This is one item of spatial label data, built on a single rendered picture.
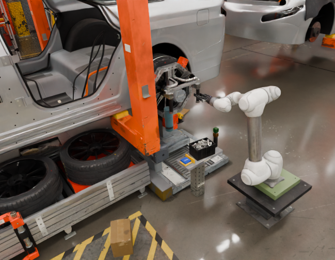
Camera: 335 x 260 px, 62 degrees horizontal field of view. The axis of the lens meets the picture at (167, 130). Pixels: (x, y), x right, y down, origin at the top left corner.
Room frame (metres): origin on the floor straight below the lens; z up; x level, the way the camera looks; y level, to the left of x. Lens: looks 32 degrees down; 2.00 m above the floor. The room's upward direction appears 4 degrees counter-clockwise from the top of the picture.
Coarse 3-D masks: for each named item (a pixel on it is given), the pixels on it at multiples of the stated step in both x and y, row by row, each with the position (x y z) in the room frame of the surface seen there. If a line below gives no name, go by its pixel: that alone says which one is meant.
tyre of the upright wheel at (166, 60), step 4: (156, 56) 2.76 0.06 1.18; (160, 56) 2.75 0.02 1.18; (164, 56) 2.75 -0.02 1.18; (168, 56) 2.76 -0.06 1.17; (156, 60) 2.66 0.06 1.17; (160, 60) 2.66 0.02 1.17; (164, 60) 2.67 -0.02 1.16; (168, 60) 2.70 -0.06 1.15; (172, 60) 2.73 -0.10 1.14; (176, 60) 2.76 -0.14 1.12; (156, 64) 2.62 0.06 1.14; (160, 64) 2.64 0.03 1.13; (164, 64) 2.67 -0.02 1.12; (156, 68) 2.62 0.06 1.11; (160, 116) 2.62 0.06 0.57
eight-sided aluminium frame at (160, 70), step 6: (162, 66) 2.62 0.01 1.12; (168, 66) 2.61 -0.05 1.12; (174, 66) 2.64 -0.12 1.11; (180, 66) 2.68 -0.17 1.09; (156, 72) 2.57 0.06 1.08; (162, 72) 2.55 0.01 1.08; (156, 78) 2.51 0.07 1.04; (186, 78) 2.78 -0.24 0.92; (186, 90) 2.78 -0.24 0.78; (186, 96) 2.73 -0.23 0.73; (180, 102) 2.73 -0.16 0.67; (186, 102) 2.72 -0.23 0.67; (174, 108) 2.68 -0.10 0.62; (180, 108) 2.67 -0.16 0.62; (162, 114) 2.53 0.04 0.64
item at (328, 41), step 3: (327, 36) 4.88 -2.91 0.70; (330, 36) 4.84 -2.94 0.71; (333, 36) 4.82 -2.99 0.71; (324, 39) 4.90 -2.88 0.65; (327, 39) 4.86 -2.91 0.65; (330, 39) 4.81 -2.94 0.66; (333, 39) 4.77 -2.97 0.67; (324, 42) 4.89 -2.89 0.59; (327, 42) 4.85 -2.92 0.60; (330, 42) 4.80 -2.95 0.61; (333, 42) 4.76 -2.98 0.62; (321, 45) 4.92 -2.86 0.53; (324, 45) 4.88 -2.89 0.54; (327, 45) 4.84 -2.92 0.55; (330, 45) 4.79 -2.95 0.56; (333, 45) 4.75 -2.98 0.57
